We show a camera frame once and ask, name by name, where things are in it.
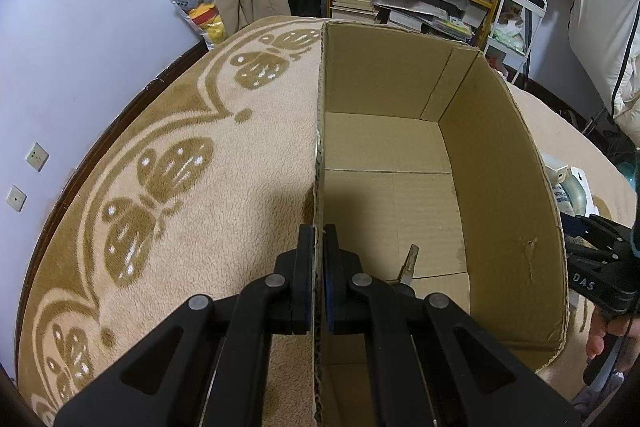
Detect bunch of keys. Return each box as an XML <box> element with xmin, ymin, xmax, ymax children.
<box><xmin>392</xmin><ymin>244</ymin><xmax>420</xmax><ymax>298</ymax></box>

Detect brown cardboard box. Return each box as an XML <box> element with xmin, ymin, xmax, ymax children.
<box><xmin>310</xmin><ymin>20</ymin><xmax>572</xmax><ymax>427</ymax></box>

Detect right hand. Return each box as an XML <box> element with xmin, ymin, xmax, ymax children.
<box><xmin>586</xmin><ymin>307</ymin><xmax>640</xmax><ymax>373</ymax></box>

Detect white charger plug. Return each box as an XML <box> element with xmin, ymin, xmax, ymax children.
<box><xmin>542</xmin><ymin>153</ymin><xmax>572</xmax><ymax>186</ymax></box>

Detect white quilt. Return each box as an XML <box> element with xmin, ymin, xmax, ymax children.
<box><xmin>568</xmin><ymin>0</ymin><xmax>639</xmax><ymax>143</ymax></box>

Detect white trolley cart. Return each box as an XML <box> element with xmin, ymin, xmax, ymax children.
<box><xmin>483</xmin><ymin>0</ymin><xmax>548</xmax><ymax>83</ymax></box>

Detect plush toys in plastic bag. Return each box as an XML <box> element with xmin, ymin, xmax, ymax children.
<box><xmin>169</xmin><ymin>0</ymin><xmax>227</xmax><ymax>50</ymax></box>

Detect lower wall socket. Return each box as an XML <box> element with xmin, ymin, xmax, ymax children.
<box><xmin>6</xmin><ymin>185</ymin><xmax>27</xmax><ymax>212</ymax></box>

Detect wall socket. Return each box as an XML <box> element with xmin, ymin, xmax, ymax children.
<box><xmin>6</xmin><ymin>185</ymin><xmax>27</xmax><ymax>212</ymax></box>
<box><xmin>25</xmin><ymin>142</ymin><xmax>49</xmax><ymax>172</ymax></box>

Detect upper wall socket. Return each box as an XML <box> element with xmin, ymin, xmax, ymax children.
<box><xmin>25</xmin><ymin>142</ymin><xmax>49</xmax><ymax>172</ymax></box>

